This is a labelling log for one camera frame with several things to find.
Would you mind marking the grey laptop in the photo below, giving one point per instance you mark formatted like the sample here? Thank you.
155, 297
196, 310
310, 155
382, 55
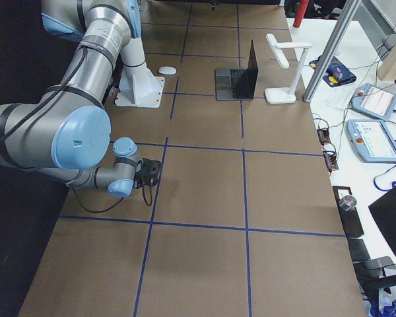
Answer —
237, 84

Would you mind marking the teach pendant near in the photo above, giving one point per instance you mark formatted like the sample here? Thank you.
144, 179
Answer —
371, 141

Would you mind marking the orange black hub far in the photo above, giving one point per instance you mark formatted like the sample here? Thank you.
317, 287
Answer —
323, 135

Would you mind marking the orange black hub near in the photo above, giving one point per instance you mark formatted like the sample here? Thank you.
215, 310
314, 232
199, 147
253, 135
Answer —
330, 160

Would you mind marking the teach pendant far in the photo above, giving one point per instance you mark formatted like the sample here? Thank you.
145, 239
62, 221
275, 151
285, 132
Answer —
374, 102

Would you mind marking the white desk lamp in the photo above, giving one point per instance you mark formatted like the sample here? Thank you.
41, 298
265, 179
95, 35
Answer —
285, 95

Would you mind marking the orange black hub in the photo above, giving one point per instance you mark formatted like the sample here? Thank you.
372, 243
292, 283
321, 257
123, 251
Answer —
323, 135
330, 160

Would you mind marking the teach pendant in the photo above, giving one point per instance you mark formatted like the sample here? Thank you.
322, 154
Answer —
374, 102
371, 141

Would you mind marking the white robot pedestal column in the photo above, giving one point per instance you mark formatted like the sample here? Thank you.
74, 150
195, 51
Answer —
138, 87

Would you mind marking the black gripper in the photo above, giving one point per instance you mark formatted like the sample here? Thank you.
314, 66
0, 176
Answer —
139, 179

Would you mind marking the white computer mouse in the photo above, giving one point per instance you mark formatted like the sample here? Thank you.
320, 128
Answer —
167, 70

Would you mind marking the aluminium frame post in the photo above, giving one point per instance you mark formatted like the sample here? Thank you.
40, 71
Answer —
349, 10

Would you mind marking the red cylinder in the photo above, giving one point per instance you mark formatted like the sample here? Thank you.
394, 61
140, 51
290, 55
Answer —
299, 16

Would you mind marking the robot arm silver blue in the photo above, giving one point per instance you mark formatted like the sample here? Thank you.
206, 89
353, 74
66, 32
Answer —
67, 134

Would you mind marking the metal cylinder weight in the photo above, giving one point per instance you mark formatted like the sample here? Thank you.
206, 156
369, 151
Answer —
347, 203

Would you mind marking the dark blue space pencil case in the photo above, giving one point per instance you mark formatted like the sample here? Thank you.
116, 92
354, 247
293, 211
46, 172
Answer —
337, 74

